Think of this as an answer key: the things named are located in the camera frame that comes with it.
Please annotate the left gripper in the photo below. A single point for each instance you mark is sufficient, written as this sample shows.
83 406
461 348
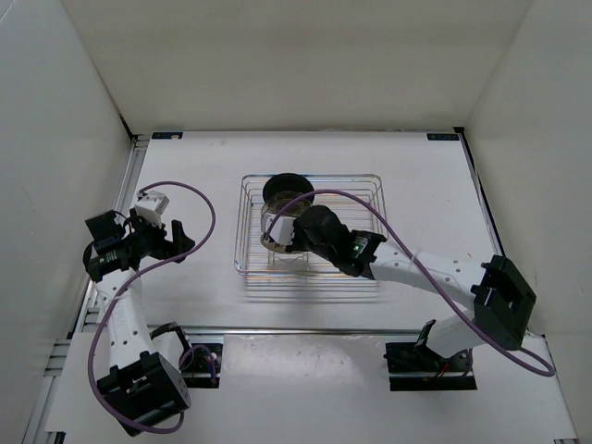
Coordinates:
166 249

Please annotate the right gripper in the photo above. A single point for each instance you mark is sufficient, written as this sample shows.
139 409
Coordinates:
294 244

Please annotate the beige ceramic plate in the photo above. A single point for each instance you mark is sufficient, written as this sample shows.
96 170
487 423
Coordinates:
275 247

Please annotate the clear glass plate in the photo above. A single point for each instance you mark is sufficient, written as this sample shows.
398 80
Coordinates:
276 202
270 222

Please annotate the black round plate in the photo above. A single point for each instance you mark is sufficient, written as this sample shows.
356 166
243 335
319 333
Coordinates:
286 182

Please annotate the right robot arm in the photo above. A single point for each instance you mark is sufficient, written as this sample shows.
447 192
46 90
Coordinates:
494 299

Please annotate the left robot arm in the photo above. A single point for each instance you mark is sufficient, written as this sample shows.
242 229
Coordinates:
143 385

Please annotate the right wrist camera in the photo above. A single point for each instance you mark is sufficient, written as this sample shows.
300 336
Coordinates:
281 232

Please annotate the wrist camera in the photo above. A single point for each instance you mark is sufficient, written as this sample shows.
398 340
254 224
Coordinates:
281 232
150 205

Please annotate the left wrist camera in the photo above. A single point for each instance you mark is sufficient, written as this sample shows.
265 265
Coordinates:
150 205

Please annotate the chrome wire dish rack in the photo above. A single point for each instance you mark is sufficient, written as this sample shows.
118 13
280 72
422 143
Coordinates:
253 260

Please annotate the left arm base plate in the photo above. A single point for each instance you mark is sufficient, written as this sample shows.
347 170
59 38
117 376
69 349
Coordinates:
201 365

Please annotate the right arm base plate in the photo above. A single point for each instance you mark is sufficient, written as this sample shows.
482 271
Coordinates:
411 370

